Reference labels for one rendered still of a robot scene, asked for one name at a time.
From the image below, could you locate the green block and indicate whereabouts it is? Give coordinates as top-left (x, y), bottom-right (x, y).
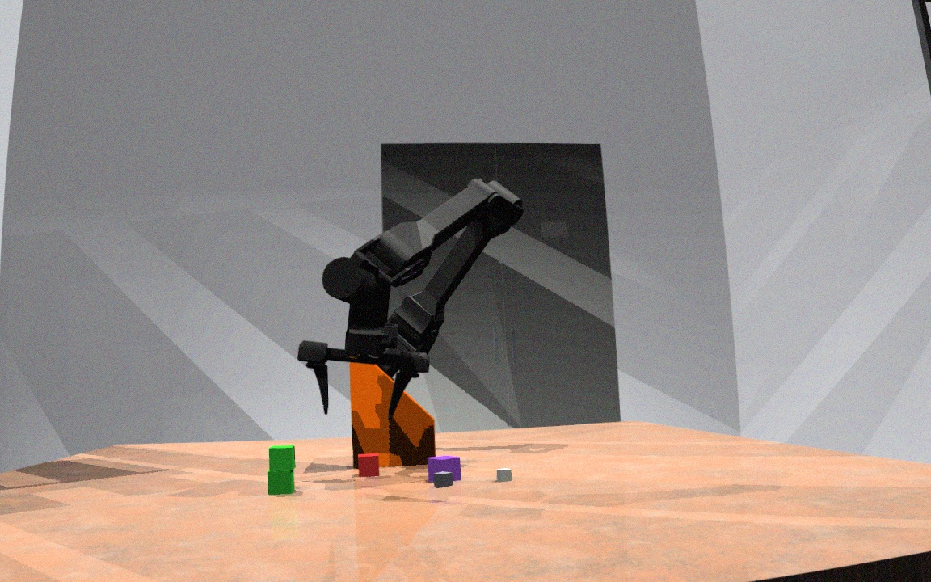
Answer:
top-left (268, 445), bottom-right (295, 471)
top-left (268, 470), bottom-right (295, 495)

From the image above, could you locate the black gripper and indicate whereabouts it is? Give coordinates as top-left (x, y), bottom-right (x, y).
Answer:
top-left (297, 307), bottom-right (430, 420)

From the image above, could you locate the purple block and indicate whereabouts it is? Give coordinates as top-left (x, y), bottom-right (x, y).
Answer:
top-left (428, 456), bottom-right (461, 482)

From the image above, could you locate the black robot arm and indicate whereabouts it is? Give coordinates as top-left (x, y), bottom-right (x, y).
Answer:
top-left (322, 179), bottom-right (524, 359)

